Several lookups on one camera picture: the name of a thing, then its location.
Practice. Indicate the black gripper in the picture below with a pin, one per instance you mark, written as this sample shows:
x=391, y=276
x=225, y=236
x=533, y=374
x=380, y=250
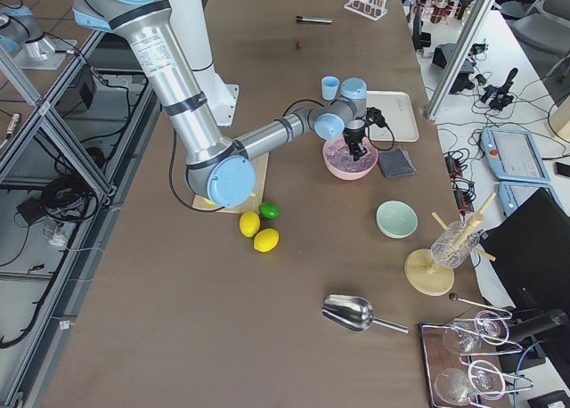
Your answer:
x=354, y=136

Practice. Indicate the long bar spoon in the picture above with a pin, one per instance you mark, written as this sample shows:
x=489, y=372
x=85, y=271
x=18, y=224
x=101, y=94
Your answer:
x=456, y=298

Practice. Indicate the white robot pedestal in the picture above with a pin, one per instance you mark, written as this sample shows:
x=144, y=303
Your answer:
x=189, y=25

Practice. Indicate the wooden cutting board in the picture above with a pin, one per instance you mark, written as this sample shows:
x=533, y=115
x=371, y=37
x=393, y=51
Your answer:
x=255, y=198

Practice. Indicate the aluminium frame post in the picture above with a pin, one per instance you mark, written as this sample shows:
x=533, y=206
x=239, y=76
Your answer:
x=463, y=44

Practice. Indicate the cream rabbit tray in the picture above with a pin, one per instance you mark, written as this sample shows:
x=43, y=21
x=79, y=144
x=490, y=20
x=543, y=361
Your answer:
x=397, y=111

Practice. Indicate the metal ice scoop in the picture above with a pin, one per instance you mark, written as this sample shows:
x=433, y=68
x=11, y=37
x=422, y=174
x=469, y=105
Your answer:
x=355, y=313

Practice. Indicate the light blue plastic cup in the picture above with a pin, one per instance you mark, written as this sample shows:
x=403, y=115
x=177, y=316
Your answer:
x=330, y=85

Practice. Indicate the grey folded cloth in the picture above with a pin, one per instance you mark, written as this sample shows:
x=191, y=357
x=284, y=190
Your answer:
x=395, y=163

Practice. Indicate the green lime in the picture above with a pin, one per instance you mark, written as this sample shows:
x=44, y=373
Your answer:
x=269, y=210

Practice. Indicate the wine glass rack tray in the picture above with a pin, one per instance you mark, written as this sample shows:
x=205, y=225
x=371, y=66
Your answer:
x=437, y=358

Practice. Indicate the black monitor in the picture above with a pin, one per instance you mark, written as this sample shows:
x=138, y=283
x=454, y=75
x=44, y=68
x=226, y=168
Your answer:
x=532, y=253

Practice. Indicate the upper wine glass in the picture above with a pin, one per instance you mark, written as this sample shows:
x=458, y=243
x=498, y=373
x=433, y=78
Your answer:
x=465, y=336

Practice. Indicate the light green bowl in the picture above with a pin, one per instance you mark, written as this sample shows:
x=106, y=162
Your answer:
x=396, y=219

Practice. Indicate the blue teach pendant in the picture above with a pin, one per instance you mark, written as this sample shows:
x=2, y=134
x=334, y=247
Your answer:
x=513, y=156
x=514, y=194

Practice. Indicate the steel muddler black tip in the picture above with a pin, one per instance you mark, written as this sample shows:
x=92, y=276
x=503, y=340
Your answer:
x=313, y=20

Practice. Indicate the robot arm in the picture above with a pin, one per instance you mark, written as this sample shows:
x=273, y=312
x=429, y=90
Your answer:
x=218, y=167
x=21, y=31

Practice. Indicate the lower wine glass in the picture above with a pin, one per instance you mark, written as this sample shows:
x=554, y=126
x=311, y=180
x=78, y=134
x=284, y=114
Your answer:
x=481, y=381

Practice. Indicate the textured clear glass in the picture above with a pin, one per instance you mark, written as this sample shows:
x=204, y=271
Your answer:
x=447, y=252

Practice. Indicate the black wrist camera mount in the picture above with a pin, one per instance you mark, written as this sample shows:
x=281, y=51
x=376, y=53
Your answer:
x=374, y=116

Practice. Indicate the pink bowl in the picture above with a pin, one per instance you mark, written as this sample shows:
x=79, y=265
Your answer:
x=341, y=163

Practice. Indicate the wooden cup stand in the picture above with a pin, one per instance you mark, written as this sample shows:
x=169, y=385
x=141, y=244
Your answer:
x=421, y=270

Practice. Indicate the yellow lemon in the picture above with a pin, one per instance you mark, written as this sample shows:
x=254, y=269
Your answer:
x=266, y=240
x=249, y=223

